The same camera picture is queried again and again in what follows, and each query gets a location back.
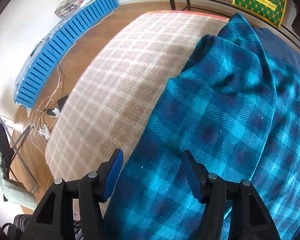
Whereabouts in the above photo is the teal plaid fleece garment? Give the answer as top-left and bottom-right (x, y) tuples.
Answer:
(101, 12), (300, 240)

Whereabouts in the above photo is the floral folded cloth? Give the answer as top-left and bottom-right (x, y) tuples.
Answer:
(54, 0), (100, 18)

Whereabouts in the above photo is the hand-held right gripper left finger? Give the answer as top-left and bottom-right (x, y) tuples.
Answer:
(21, 149), (124, 240)

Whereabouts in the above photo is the beige plaid bed blanket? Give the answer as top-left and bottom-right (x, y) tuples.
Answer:
(44, 11), (230, 220)

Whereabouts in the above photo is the beige cable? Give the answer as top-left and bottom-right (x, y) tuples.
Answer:
(30, 80), (63, 155)

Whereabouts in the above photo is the green yellow patterned bag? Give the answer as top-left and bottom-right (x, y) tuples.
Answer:
(232, 0), (288, 28)

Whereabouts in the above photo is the blue slatted plastic panel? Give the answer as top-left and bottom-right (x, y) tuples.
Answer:
(14, 0), (120, 108)

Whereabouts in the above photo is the green quilted cushion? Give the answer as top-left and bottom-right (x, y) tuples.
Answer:
(0, 152), (37, 210)

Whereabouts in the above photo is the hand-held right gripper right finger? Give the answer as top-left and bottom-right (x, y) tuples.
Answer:
(182, 150), (282, 240)

